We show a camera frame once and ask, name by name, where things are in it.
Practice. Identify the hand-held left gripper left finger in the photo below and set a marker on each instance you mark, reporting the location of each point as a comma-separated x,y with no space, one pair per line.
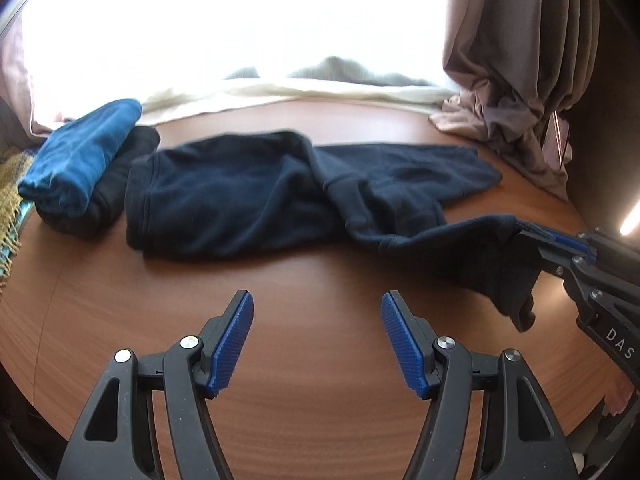
231,345

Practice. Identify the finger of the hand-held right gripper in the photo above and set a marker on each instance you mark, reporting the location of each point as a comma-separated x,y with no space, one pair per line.
545,260
565,242

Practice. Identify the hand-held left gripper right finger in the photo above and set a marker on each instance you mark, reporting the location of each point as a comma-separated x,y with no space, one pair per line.
403,345

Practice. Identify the navy blue pants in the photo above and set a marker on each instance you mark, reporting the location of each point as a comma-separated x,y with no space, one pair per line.
240,200

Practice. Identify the person's right hand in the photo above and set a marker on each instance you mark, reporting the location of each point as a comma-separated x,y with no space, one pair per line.
622,396

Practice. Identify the white light strip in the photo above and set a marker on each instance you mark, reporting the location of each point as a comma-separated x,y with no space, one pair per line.
631,222

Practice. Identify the pale pink cloth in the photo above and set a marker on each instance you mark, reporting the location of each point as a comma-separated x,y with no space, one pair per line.
460,117

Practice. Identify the folded black garment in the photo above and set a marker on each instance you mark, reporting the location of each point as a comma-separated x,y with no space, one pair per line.
110,195

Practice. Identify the brown curtain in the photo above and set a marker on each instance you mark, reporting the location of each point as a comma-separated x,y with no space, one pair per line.
520,55

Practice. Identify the folded blue garment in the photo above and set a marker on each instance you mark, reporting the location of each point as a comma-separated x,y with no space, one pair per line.
80,160

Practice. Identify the yellow woven cloth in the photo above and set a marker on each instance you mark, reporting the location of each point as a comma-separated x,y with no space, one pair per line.
10,210

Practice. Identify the cream white cloth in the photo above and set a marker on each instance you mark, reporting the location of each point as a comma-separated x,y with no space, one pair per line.
320,94

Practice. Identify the grey cloth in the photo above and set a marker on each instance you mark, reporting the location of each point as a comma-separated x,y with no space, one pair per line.
350,71

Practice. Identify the pink curtain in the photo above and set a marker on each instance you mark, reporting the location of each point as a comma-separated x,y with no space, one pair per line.
17,80

